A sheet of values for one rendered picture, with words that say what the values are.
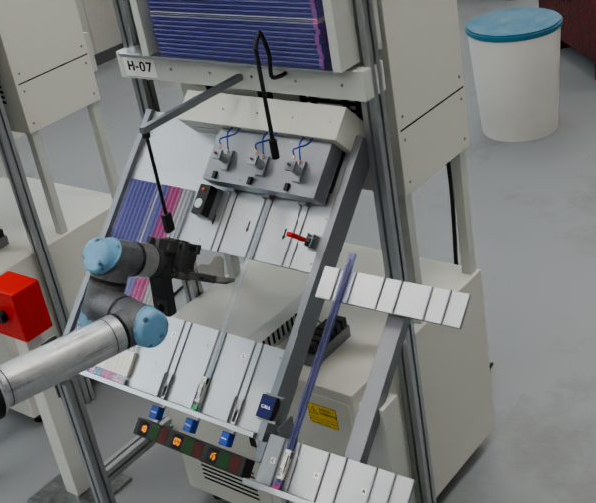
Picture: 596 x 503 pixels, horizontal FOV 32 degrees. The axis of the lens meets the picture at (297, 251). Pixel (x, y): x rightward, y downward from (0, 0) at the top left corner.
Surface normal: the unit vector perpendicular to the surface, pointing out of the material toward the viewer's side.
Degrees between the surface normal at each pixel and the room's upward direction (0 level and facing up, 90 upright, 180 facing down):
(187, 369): 44
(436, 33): 90
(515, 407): 0
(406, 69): 90
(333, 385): 0
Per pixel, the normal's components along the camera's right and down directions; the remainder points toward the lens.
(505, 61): -0.38, 0.54
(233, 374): -0.53, -0.30
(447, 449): 0.79, 0.17
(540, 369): -0.16, -0.87
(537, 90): 0.29, 0.47
